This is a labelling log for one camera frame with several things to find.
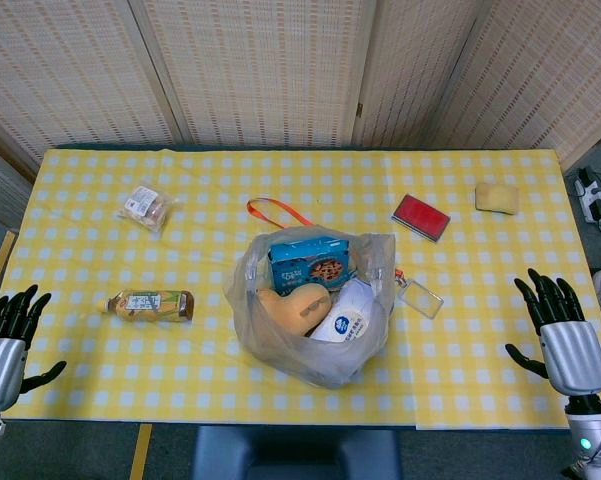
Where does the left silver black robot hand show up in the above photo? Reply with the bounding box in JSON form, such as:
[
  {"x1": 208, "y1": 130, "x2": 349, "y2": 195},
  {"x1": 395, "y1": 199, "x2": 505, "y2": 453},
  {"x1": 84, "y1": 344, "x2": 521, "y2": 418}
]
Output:
[{"x1": 0, "y1": 284, "x2": 68, "y2": 413}]

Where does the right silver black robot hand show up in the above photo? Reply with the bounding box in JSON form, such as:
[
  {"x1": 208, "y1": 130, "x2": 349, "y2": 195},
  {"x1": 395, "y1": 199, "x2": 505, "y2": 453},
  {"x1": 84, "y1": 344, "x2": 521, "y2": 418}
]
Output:
[{"x1": 504, "y1": 268, "x2": 601, "y2": 401}]

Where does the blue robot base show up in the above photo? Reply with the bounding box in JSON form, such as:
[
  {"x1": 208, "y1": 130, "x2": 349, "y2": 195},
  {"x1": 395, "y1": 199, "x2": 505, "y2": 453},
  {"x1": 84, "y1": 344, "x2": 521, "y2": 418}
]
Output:
[{"x1": 190, "y1": 426, "x2": 404, "y2": 480}]

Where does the transparent plastic bag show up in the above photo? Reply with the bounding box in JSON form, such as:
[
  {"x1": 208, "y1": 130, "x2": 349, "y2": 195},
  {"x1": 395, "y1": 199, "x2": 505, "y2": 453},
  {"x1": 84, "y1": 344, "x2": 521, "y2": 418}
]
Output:
[{"x1": 223, "y1": 227, "x2": 399, "y2": 390}]

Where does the yellow checkered tablecloth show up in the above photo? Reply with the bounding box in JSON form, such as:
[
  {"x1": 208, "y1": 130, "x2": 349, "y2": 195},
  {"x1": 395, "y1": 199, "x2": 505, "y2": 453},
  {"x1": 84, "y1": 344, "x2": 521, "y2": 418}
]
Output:
[{"x1": 0, "y1": 148, "x2": 601, "y2": 431}]

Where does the white power strip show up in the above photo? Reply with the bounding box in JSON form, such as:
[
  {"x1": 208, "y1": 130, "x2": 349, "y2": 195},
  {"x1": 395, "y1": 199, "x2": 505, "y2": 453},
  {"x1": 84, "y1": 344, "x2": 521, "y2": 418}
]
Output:
[{"x1": 573, "y1": 168, "x2": 601, "y2": 225}]

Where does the yellow label drink bottle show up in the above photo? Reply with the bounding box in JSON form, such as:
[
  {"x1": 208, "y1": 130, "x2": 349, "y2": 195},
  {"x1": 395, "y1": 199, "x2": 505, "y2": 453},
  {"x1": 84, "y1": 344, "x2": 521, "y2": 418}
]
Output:
[{"x1": 96, "y1": 288, "x2": 196, "y2": 325}]

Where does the clear badge holder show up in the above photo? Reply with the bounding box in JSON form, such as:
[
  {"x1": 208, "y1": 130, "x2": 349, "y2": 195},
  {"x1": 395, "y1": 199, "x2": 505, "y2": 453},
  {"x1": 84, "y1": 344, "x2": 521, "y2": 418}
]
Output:
[{"x1": 395, "y1": 269, "x2": 445, "y2": 320}]

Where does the yellow sponge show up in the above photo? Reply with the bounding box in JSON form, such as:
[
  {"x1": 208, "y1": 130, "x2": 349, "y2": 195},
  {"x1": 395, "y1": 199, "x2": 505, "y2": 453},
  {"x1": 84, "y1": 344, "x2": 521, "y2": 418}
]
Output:
[{"x1": 474, "y1": 182, "x2": 521, "y2": 216}]

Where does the red stamp pad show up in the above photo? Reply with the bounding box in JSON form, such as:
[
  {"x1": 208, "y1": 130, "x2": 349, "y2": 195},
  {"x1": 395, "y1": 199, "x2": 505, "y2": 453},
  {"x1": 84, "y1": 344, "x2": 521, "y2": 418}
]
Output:
[{"x1": 391, "y1": 194, "x2": 452, "y2": 245}]

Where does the packaged bread snack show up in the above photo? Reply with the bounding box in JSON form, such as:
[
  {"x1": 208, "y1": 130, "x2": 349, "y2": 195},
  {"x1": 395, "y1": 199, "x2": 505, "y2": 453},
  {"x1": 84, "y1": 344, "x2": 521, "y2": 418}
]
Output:
[{"x1": 117, "y1": 184, "x2": 177, "y2": 234}]

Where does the white blue-label packet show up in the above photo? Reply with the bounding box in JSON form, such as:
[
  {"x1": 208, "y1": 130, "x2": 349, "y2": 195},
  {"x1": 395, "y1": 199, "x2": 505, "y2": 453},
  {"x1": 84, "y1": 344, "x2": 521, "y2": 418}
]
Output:
[{"x1": 309, "y1": 279, "x2": 379, "y2": 346}]

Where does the blue cookie box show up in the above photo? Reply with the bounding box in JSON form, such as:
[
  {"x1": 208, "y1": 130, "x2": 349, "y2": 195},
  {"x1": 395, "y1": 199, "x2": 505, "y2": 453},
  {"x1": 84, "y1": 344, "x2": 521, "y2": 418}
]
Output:
[{"x1": 266, "y1": 238, "x2": 352, "y2": 296}]

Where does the orange plush toy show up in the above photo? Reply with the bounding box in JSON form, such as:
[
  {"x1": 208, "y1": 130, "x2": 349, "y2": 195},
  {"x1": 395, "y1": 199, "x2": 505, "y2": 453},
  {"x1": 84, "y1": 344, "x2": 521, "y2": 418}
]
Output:
[{"x1": 257, "y1": 285, "x2": 333, "y2": 337}]

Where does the woven folding screen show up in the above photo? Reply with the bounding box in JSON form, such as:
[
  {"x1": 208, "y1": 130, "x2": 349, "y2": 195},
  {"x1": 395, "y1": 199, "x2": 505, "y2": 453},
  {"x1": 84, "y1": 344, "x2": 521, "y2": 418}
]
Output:
[{"x1": 0, "y1": 0, "x2": 601, "y2": 229}]

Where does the orange lanyard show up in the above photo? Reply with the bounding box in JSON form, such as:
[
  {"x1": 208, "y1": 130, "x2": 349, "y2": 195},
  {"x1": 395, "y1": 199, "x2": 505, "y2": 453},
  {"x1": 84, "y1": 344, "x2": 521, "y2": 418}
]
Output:
[{"x1": 246, "y1": 197, "x2": 314, "y2": 231}]

